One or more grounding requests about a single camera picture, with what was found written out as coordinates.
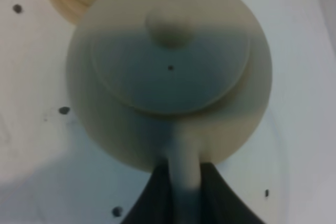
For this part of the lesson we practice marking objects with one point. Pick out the beige teapot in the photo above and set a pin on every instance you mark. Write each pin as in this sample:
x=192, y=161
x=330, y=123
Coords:
x=176, y=82

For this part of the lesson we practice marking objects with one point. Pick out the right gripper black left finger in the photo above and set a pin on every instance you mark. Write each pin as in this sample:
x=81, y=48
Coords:
x=155, y=204

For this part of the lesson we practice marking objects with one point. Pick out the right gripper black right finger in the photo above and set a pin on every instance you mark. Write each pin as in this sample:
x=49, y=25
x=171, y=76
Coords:
x=217, y=203

